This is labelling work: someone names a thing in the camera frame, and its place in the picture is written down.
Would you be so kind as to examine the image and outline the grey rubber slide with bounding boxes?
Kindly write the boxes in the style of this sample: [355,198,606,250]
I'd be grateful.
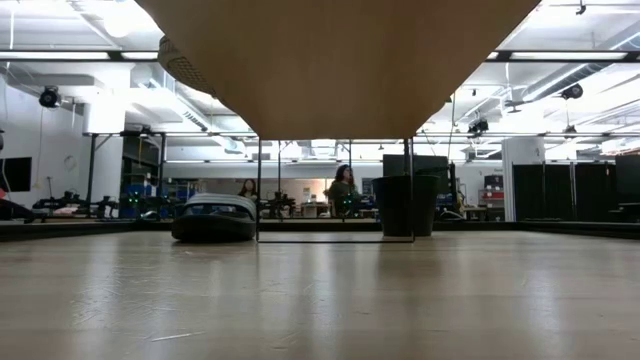
[157,34,217,99]

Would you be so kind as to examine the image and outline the green potted plant black pot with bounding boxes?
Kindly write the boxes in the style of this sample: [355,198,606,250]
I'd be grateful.
[371,174,441,238]

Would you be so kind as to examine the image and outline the large black panel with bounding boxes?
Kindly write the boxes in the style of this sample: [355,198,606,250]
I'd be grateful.
[382,153,450,177]

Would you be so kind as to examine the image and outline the storage rack red bins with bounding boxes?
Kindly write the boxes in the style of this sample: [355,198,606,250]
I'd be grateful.
[478,174,505,209]

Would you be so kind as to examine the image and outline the black partition panels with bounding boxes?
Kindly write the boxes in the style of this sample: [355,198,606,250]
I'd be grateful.
[512,162,616,223]

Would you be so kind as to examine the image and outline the wooden shelf with black frame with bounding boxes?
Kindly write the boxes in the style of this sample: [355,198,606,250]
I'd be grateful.
[134,0,542,245]

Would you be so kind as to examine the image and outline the black aluminium table frame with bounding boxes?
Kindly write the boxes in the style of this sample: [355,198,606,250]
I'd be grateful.
[0,218,640,241]

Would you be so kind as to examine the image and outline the background black metal frame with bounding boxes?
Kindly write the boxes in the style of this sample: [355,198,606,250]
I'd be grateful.
[82,130,169,206]

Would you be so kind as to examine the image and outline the black wall monitor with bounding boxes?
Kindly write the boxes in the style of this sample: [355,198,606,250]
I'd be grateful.
[0,156,33,194]

